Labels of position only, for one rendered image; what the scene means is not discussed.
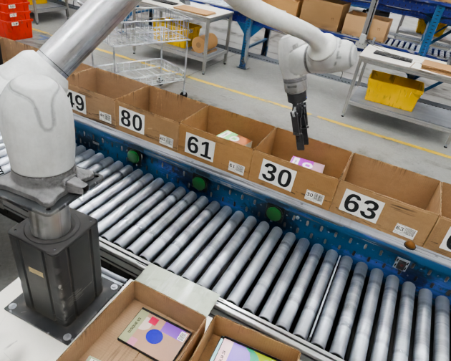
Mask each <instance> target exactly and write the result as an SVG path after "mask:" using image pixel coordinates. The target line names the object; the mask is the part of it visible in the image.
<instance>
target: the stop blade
mask: <svg viewBox="0 0 451 361"><path fill-rule="evenodd" d="M340 258H341V256H339V258H338V261H337V263H336V266H335V268H334V271H333V273H332V275H331V278H330V281H329V284H328V287H327V289H326V292H325V295H324V298H323V300H322V303H321V306H320V308H319V311H318V314H317V316H316V319H315V321H314V325H313V327H312V329H311V333H310V335H309V338H308V340H307V342H309V341H310V339H311V336H312V334H313V332H314V328H315V326H316V323H317V320H318V318H319V315H320V312H321V309H322V307H323V304H324V301H325V298H326V295H327V293H328V290H329V287H330V285H331V281H332V279H333V277H334V273H335V271H336V268H337V266H338V263H339V260H340Z"/></svg>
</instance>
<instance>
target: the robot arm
mask: <svg viewBox="0 0 451 361"><path fill-rule="evenodd" d="M141 1H142V0H87V1H86V2H85V3H84V4H83V5H82V6H81V7H80V8H79V9H78V10H77V11H76V12H75V13H74V14H73V15H72V16H71V17H70V18H69V19H68V20H67V21H66V22H65V23H64V24H63V25H62V26H61V27H60V28H59V29H58V30H57V31H56V32H55V33H54V34H53V35H52V36H51V37H50V38H49V40H48V41H47V42H46V43H45V44H44V45H43V46H42V47H41V48H40V49H39V50H38V51H37V52H35V51H34V50H26V51H22V52H20V53H19V54H17V55H16V56H15V57H13V58H12V59H10V60H9V61H8V62H6V63H4V64H2V65H0V133H1V136H2V140H3V142H4V144H5V147H6V152H7V155H8V158H9V162H10V166H11V172H10V173H8V174H6V175H3V176H1V177H0V189H4V190H7V191H10V192H12V193H15V194H17V195H20V196H23V197H25V198H28V199H30V200H32V201H35V202H37V203H38V204H39V205H41V206H43V207H51V206H53V205H54V204H55V203H56V202H57V201H58V200H59V199H60V198H62V197H63V196H65V195H67V194H68V193H76V194H81V195H84V194H86V193H88V190H89V186H88V184H86V183H85V182H86V181H90V180H92V179H93V178H94V173H93V172H92V171H91V170H85V169H82V168H78V167H77V166H76V163H75V150H76V145H75V129H74V117H73V112H72V106H71V103H70V101H69V98H68V96H67V94H66V93H67V92H68V81H67V80H66V78H68V76H70V75H71V73H73V71H75V70H76V68H78V66H80V65H81V63H82V62H83V61H84V60H85V59H86V58H87V57H88V56H89V55H90V54H91V53H92V52H93V51H94V50H95V49H96V48H97V47H98V46H99V45H100V44H101V43H102V41H103V40H104V39H105V38H106V37H107V36H108V35H109V34H110V33H111V32H112V31H113V30H114V29H115V28H116V27H117V26H118V25H119V24H120V23H121V22H122V21H123V20H124V18H125V17H126V16H127V15H128V14H129V13H130V12H131V11H132V10H133V9H134V8H135V7H136V6H137V5H138V4H139V3H140V2H141ZM224 2H226V3H227V4H229V5H230V6H231V7H233V8H234V9H235V10H236V11H238V12H240V13H241V14H242V15H244V16H247V17H248V18H250V19H252V20H254V21H257V22H259V23H261V24H264V25H266V26H268V27H271V28H274V29H277V30H279V31H281V32H284V33H286V34H287V35H285V36H283V37H282V38H281V39H280V40H279V43H278V63H279V67H280V70H281V74H282V76H283V84H284V89H285V92H286V93H287V98H288V102H289V103H291V104H292V111H293V112H290V115H291V121H292V128H293V135H295V136H296V146H297V150H305V148H304V145H308V144H309V138H308V131H307V128H309V126H307V125H308V118H307V111H306V102H304V101H306V100H307V94H306V90H307V89H308V85H307V76H306V74H309V73H318V74H327V73H335V72H341V71H344V70H346V69H349V68H350V67H352V65H353V64H354V63H355V62H356V60H357V47H356V46H355V45H354V43H353V42H350V41H349V40H346V39H340V38H338V37H335V36H334V35H333V34H330V33H323V32H322V31H320V30H319V29H318V28H316V27H315V26H313V25H312V24H310V23H308V22H306V21H304V20H302V19H299V18H297V17H295V16H293V15H291V14H288V13H286V12H284V11H282V10H280V9H277V8H276V7H274V6H271V5H270V4H267V3H265V2H263V1H261V0H224ZM305 42H306V43H307V44H305Z"/></svg>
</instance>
